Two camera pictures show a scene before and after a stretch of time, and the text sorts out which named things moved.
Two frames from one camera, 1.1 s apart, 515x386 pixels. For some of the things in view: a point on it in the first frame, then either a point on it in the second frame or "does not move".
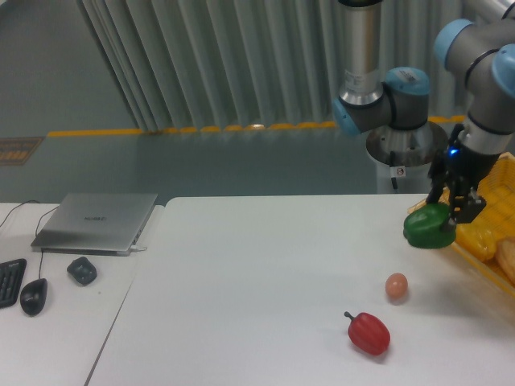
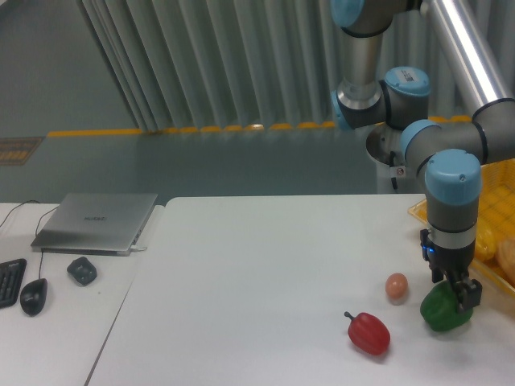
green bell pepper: (422, 227) -> (439, 308)
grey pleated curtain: (207, 63) does not move
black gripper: (460, 168) -> (454, 262)
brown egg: (397, 285) does not move
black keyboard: (11, 276) does not move
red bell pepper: (368, 333) does not move
